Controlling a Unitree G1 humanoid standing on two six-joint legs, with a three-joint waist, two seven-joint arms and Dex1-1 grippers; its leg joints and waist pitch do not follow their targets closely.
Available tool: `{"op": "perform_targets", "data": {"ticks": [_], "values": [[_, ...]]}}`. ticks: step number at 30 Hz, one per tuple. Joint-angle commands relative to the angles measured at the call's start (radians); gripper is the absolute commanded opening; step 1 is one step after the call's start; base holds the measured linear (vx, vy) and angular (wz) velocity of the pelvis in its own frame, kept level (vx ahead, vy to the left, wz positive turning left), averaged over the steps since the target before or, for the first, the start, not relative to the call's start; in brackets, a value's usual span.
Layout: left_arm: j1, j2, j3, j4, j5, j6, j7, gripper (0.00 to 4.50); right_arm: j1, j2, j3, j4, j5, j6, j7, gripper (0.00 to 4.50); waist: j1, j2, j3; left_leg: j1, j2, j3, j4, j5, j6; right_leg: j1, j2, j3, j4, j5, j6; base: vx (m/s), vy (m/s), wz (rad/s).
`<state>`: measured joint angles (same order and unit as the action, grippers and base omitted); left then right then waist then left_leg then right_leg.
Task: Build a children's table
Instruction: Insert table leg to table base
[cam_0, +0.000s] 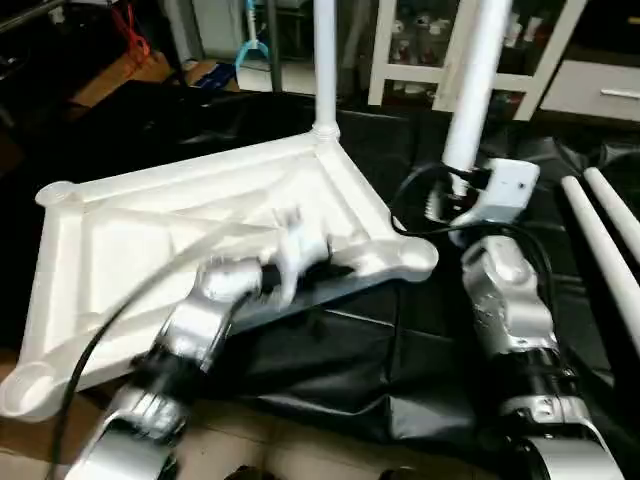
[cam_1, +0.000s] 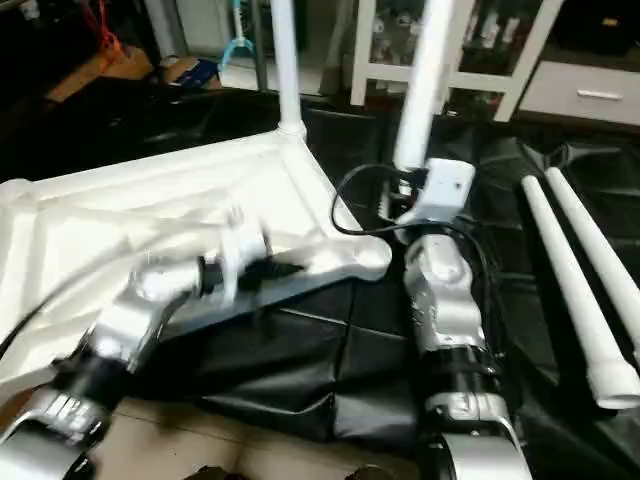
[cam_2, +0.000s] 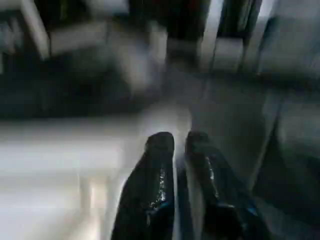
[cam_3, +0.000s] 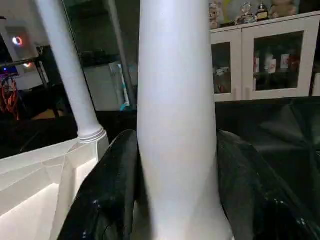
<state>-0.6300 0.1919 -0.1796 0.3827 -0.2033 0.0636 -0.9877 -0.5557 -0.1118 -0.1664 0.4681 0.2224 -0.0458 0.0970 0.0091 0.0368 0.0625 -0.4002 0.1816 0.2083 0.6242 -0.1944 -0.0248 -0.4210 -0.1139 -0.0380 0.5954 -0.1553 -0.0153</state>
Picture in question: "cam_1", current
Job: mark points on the white plastic table top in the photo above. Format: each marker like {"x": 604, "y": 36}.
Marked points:
{"x": 150, "y": 200}

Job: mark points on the white plastic table leg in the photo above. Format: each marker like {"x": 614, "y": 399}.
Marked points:
{"x": 575, "y": 290}
{"x": 595, "y": 245}
{"x": 425, "y": 80}
{"x": 288, "y": 70}

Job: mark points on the black mat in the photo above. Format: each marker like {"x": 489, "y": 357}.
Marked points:
{"x": 330, "y": 370}

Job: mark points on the white glass-door cabinet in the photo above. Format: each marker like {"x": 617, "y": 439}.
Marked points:
{"x": 490, "y": 60}

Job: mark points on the blue box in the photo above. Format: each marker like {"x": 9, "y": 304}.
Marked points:
{"x": 198, "y": 72}

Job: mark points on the dark metal stand pole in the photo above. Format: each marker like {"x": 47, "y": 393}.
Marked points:
{"x": 261, "y": 45}

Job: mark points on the white drawer unit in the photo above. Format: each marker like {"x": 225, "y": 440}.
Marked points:
{"x": 585, "y": 93}

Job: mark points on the teal and white pole tool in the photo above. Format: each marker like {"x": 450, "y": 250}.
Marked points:
{"x": 238, "y": 40}

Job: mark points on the grey metal stand pole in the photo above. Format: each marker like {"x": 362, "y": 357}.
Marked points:
{"x": 167, "y": 28}

